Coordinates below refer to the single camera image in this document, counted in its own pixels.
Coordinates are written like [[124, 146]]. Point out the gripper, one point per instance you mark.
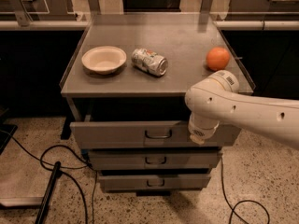
[[202, 132]]

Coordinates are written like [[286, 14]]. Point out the grey top drawer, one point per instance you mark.
[[132, 134]]

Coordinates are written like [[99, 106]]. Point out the grey drawer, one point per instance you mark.
[[153, 180], [142, 159], [132, 134]]

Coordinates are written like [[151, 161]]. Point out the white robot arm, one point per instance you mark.
[[216, 99]]

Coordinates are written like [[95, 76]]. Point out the grey bottom drawer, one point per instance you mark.
[[153, 180]]

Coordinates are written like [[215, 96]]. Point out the grey drawer cabinet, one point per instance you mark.
[[132, 95]]

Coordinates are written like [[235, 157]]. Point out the grey middle drawer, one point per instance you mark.
[[142, 159]]

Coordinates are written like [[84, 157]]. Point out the orange fruit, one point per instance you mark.
[[217, 58]]

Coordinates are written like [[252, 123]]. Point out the crushed silver soda can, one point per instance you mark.
[[149, 61]]

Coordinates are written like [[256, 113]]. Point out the white paper bowl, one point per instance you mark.
[[104, 60]]

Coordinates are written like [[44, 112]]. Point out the black bar on floor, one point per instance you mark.
[[44, 207]]

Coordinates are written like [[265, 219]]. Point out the white horizontal rail pipe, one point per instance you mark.
[[222, 25]]

